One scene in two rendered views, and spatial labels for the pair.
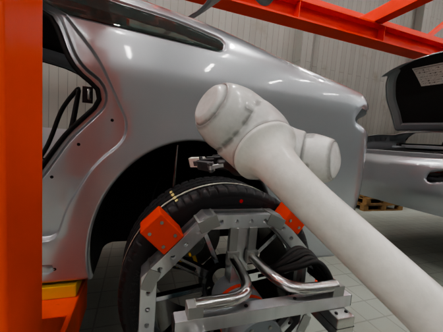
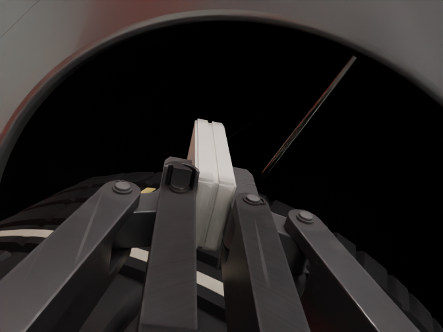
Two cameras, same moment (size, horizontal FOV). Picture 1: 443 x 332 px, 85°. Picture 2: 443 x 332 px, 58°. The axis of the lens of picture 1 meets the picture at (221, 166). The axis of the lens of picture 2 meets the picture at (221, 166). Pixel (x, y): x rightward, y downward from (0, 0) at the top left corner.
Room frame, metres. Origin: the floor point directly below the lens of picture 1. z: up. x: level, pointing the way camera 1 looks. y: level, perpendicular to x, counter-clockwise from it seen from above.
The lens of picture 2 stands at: (0.60, 0.00, 1.34)
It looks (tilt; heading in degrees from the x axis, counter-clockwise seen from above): 27 degrees down; 27
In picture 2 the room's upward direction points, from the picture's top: 32 degrees clockwise
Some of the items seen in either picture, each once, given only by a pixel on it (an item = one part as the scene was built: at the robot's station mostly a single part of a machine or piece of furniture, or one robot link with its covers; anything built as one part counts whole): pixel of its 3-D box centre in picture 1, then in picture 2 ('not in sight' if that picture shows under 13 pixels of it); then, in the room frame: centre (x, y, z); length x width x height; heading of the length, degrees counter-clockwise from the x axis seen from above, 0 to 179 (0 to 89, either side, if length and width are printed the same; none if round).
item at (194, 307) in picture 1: (218, 264); not in sight; (0.54, -0.01, 1.03); 0.19 x 0.18 x 0.11; 18
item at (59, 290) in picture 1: (60, 282); not in sight; (0.91, 0.61, 0.71); 0.14 x 0.14 x 0.05; 18
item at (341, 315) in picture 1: (331, 313); not in sight; (0.55, -0.29, 0.93); 0.09 x 0.05 x 0.05; 18
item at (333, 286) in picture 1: (291, 258); not in sight; (0.61, -0.20, 1.03); 0.19 x 0.18 x 0.11; 18
